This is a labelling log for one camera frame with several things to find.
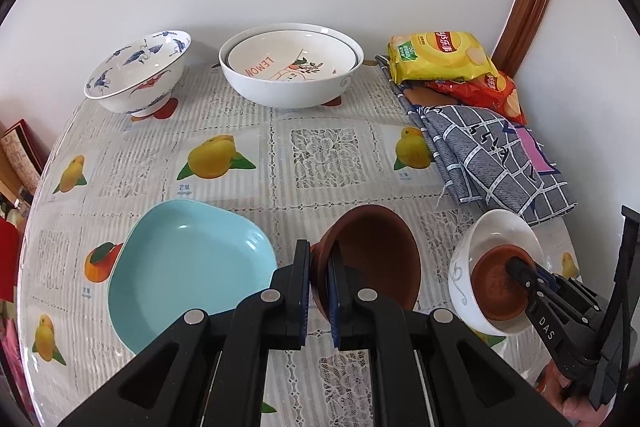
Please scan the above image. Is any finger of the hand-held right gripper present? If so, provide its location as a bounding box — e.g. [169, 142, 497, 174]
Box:
[505, 257, 540, 303]
[534, 263, 601, 314]

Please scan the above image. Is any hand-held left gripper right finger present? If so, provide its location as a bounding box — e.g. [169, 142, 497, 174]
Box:
[327, 249, 573, 427]

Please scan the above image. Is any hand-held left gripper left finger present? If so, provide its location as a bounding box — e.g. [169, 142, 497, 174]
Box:
[57, 239, 313, 427]

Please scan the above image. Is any small brown bowl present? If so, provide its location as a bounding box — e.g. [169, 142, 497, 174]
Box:
[310, 204, 422, 320]
[471, 244, 543, 322]

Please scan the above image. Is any plain white bowl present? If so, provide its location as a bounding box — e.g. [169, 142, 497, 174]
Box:
[448, 209, 548, 337]

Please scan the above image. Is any teal square plate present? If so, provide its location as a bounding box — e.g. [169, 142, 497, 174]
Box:
[107, 199, 278, 355]

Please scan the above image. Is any person's right hand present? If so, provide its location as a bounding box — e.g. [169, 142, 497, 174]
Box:
[542, 359, 631, 427]

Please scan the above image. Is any grey checked cloth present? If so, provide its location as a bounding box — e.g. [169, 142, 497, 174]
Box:
[376, 55, 577, 228]

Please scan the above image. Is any pink cloth piece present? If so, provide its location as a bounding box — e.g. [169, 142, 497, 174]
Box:
[510, 119, 558, 175]

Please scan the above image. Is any red chip bag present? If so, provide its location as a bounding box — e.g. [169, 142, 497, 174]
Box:
[425, 72, 528, 125]

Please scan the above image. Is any large white bowl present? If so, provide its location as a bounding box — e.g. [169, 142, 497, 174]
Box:
[218, 25, 364, 108]

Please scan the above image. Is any yellow chip bag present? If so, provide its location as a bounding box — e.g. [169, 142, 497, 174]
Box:
[388, 30, 499, 85]

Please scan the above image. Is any white bowl with orange print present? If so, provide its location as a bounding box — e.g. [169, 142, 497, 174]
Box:
[226, 32, 358, 84]

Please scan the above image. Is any blue patterned white bowl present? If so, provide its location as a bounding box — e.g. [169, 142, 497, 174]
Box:
[83, 29, 192, 118]

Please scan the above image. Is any pink fabric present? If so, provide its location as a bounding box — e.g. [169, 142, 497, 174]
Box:
[0, 304, 28, 408]

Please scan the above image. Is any red paper bag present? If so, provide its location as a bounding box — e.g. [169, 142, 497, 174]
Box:
[0, 217, 21, 303]

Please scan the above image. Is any patterned book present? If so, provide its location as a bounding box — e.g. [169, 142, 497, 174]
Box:
[0, 119, 51, 192]

